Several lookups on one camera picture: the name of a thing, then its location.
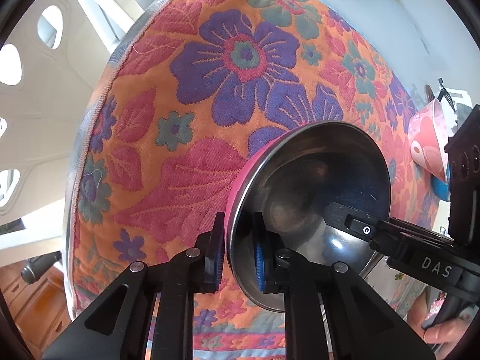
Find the red steel bowl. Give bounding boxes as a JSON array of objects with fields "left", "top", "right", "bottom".
[{"left": 224, "top": 121, "right": 391, "bottom": 312}]

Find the blue steel bowl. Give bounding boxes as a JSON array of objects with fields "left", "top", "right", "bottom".
[{"left": 430, "top": 175, "right": 450, "bottom": 202}]

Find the right hand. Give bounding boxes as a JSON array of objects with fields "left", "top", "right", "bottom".
[{"left": 403, "top": 283, "right": 479, "bottom": 359}]

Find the wooden cabinet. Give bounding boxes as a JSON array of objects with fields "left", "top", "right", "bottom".
[{"left": 1, "top": 262, "right": 71, "bottom": 359}]

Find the pink dotted bowl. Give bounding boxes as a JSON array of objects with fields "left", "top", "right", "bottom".
[{"left": 408, "top": 99, "right": 449, "bottom": 183}]

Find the phone stand wooden base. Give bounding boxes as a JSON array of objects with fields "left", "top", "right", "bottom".
[{"left": 424, "top": 77, "right": 455, "bottom": 108}]

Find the floral orange table mat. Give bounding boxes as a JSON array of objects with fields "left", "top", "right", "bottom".
[{"left": 64, "top": 0, "right": 440, "bottom": 360}]

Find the white chair near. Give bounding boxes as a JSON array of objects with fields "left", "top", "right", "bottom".
[{"left": 0, "top": 0, "right": 143, "bottom": 233}]

